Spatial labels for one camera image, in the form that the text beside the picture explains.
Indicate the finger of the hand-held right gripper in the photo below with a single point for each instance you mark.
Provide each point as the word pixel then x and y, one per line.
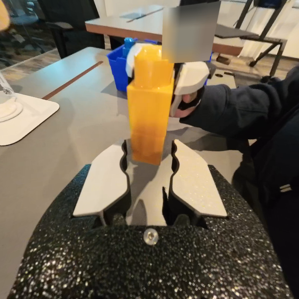
pixel 130 59
pixel 191 77

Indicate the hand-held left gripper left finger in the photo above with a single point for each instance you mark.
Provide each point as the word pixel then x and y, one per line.
pixel 102 186

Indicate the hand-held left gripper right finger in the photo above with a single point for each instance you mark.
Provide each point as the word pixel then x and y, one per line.
pixel 198 186

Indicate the blue plastic bin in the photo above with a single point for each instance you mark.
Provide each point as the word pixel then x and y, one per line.
pixel 116 67

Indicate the person's right forearm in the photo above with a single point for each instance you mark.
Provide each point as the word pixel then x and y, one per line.
pixel 233 109

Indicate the person's right hand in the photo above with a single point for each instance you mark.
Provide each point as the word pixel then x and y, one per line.
pixel 190 97

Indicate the brown-edged background table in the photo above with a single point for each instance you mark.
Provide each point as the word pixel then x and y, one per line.
pixel 140 25

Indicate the black flat board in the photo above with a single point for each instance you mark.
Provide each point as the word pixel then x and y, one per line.
pixel 233 32

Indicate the black mesh office chair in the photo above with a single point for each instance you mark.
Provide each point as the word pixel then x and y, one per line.
pixel 70 35

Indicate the person's torso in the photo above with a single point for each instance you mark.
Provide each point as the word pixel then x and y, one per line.
pixel 280 186

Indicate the instruction board on white stand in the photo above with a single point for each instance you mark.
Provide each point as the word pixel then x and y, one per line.
pixel 30 121

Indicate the grey office chair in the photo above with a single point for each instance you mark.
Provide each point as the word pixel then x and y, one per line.
pixel 28 25

